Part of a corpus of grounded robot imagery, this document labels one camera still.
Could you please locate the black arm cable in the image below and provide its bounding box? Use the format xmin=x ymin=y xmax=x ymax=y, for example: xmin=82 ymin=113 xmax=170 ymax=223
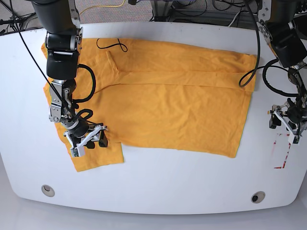
xmin=71 ymin=63 xmax=97 ymax=120
xmin=238 ymin=0 xmax=298 ymax=97

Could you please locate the yellow T-shirt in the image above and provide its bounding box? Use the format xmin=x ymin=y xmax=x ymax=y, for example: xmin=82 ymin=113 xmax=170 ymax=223
xmin=40 ymin=37 xmax=258 ymax=173

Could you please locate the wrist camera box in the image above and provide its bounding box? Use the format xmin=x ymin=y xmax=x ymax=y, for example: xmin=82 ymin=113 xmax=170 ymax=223
xmin=70 ymin=146 xmax=85 ymax=158
xmin=289 ymin=135 xmax=300 ymax=144

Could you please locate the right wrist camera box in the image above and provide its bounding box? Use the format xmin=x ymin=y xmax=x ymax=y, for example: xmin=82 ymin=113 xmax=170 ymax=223
xmin=70 ymin=146 xmax=85 ymax=158

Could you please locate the right table grommet hole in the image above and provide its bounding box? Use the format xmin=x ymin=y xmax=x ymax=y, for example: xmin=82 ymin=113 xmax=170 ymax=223
xmin=251 ymin=191 xmax=266 ymax=204

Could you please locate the red tape rectangle marking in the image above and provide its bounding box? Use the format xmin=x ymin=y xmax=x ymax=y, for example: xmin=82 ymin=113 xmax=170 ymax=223
xmin=271 ymin=133 xmax=291 ymax=169

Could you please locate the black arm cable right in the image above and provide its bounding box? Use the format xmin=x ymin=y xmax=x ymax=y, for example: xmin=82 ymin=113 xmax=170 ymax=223
xmin=71 ymin=63 xmax=97 ymax=120

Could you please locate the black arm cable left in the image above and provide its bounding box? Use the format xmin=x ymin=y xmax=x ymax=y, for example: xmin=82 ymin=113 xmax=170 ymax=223
xmin=238 ymin=0 xmax=298 ymax=97

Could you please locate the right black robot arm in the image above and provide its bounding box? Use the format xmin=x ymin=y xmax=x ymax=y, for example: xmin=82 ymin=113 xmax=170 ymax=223
xmin=32 ymin=0 xmax=108 ymax=157

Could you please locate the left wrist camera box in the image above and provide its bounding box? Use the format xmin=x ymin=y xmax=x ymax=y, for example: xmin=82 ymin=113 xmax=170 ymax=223
xmin=289 ymin=135 xmax=300 ymax=144

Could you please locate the table grommet hole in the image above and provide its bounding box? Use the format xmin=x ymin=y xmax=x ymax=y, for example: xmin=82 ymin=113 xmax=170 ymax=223
xmin=251 ymin=191 xmax=266 ymax=204
xmin=41 ymin=185 xmax=55 ymax=197

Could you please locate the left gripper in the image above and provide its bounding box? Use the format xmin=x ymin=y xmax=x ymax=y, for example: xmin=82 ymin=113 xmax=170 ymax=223
xmin=268 ymin=102 xmax=307 ymax=136

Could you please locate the left table grommet hole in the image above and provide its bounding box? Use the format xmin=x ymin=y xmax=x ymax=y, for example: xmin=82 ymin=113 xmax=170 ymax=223
xmin=41 ymin=185 xmax=55 ymax=197

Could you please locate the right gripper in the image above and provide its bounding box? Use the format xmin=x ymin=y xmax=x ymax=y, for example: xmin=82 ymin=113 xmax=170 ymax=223
xmin=63 ymin=123 xmax=108 ymax=149

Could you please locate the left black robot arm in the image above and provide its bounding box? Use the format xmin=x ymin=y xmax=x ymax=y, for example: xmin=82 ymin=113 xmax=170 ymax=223
xmin=257 ymin=0 xmax=307 ymax=143

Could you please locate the yellow cable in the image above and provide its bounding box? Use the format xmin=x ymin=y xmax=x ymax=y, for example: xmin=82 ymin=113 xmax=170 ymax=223
xmin=79 ymin=0 xmax=126 ymax=15

